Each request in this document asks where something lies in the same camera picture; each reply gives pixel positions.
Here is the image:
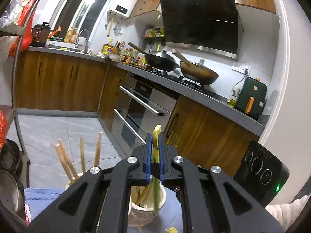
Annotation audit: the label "white patterned ceramic cup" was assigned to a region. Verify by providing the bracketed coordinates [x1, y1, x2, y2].
[128, 177, 167, 227]

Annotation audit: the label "yellow cooking oil bottle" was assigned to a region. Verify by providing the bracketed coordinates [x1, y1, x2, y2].
[101, 40, 114, 55]

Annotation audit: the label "black pot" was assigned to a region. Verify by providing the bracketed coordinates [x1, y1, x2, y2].
[0, 139, 23, 175]

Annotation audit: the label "green air fryer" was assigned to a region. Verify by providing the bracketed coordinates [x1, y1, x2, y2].
[234, 77, 268, 120]

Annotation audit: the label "large red plastic bag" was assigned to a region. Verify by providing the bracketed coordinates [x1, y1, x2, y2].
[0, 109, 8, 148]

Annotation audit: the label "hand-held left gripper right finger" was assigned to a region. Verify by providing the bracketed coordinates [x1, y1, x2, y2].
[159, 133, 283, 233]

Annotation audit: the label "kitchen window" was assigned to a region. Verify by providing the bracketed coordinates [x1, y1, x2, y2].
[52, 0, 117, 42]

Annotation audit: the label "steel faucet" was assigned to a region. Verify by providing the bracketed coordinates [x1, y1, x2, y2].
[75, 29, 90, 49]

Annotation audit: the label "long wooden base cabinet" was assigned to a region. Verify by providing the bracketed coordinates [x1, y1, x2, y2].
[15, 51, 129, 131]

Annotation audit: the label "clear plastic bag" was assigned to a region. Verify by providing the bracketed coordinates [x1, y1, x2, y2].
[0, 0, 23, 28]

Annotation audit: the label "white wall socket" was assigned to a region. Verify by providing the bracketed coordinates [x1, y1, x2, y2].
[232, 62, 251, 74]

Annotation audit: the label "yellow plastic spoon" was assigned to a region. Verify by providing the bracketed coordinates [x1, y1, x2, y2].
[151, 125, 163, 210]

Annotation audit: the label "black wok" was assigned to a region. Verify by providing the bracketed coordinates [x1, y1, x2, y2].
[128, 42, 180, 72]

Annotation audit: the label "hanging red plastic bag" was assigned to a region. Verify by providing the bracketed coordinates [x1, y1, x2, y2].
[11, 0, 37, 56]

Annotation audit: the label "yellow snack packages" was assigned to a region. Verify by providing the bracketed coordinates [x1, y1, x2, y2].
[64, 27, 78, 43]

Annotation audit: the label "short wooden base cabinet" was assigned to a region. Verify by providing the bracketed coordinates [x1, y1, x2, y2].
[166, 95, 260, 177]

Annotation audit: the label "brown wok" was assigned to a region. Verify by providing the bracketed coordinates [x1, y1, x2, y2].
[171, 49, 219, 85]

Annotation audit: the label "white pot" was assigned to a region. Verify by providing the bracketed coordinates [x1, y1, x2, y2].
[0, 170, 25, 211]

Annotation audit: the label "wall spice shelf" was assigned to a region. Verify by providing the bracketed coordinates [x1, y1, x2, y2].
[143, 25, 166, 45]

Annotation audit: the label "small oil bottle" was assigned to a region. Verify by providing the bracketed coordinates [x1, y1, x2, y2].
[227, 85, 241, 108]

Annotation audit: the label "built-in steel oven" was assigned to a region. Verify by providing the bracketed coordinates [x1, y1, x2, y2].
[111, 74, 178, 148]

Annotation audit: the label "white water heater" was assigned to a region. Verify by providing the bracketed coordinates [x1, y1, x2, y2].
[108, 0, 141, 20]

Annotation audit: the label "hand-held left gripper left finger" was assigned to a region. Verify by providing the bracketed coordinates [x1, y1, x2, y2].
[27, 133, 152, 233]

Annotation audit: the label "black gas stove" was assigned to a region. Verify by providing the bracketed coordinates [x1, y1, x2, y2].
[146, 67, 204, 91]

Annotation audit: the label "red electric pot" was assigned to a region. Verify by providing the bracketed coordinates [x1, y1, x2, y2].
[31, 22, 53, 47]

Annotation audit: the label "black range hood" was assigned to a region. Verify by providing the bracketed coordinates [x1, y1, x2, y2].
[160, 0, 244, 59]

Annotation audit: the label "metal shelf rack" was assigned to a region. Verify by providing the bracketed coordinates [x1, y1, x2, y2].
[0, 0, 46, 224]

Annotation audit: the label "yellow gas pipe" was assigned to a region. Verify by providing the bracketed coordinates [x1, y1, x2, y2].
[107, 17, 114, 38]

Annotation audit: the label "blue quilted cloth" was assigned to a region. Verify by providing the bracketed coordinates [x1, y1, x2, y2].
[24, 187, 185, 233]

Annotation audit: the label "grey kitchen countertop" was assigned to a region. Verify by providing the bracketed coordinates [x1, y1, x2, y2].
[28, 46, 265, 136]

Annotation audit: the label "row of condiment bottles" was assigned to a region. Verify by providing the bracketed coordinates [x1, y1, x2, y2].
[120, 47, 146, 65]

